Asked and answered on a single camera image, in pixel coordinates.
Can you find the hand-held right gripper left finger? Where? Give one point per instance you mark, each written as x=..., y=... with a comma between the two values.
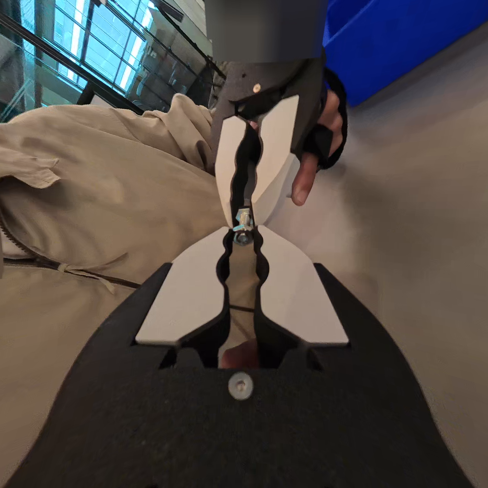
x=181, y=305

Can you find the person's left hand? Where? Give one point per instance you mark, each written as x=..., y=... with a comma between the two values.
x=303, y=183

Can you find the person's right hand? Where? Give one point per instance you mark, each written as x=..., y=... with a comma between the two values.
x=241, y=355

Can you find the blue divided storage bin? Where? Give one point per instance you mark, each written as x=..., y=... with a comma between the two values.
x=396, y=46

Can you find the silver bolt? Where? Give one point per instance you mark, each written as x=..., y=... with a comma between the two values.
x=243, y=238

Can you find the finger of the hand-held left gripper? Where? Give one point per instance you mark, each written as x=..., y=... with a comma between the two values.
x=278, y=145
x=227, y=160

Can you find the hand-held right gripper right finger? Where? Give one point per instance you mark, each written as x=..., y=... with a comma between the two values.
x=301, y=305

